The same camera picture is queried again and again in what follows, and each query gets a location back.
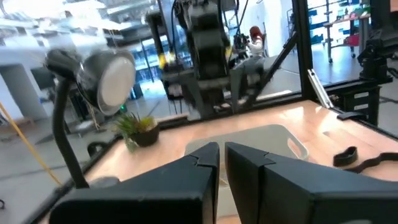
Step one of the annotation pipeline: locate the white plastic bin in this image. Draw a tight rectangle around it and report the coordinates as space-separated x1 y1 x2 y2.
184 124 310 218

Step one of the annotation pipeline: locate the black equipment stand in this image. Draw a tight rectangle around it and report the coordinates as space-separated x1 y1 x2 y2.
326 0 398 127

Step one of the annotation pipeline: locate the yellow hanging cable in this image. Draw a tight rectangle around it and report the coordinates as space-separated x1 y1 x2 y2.
0 101 62 185

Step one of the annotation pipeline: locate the silver metal bar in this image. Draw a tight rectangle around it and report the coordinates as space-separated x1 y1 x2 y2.
307 68 334 110

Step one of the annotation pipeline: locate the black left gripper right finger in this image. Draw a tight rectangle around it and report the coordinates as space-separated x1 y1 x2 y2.
224 141 398 224

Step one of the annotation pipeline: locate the small black rubber band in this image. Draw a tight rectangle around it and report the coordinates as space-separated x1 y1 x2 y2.
333 146 359 168

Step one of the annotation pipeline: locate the black plastic clamp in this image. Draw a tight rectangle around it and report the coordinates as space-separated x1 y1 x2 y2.
336 111 367 121

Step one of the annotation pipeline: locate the black upright frame post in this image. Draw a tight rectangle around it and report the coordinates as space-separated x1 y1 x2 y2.
291 0 318 101

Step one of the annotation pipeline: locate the black gooseneck round lamp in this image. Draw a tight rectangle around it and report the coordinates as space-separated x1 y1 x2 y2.
45 48 137 190

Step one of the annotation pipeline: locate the background work table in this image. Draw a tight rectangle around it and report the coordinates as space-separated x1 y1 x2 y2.
322 12 373 63

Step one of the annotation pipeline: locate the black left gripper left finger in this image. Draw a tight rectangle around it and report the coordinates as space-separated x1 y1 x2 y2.
49 142 221 224

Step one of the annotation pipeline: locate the potted green plant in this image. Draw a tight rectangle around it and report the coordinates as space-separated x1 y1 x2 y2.
113 112 161 153

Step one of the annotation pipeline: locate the person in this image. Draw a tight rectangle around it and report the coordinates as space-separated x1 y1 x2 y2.
246 26 266 59

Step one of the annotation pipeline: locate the long black rubber band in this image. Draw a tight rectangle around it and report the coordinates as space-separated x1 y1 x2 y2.
344 152 398 174

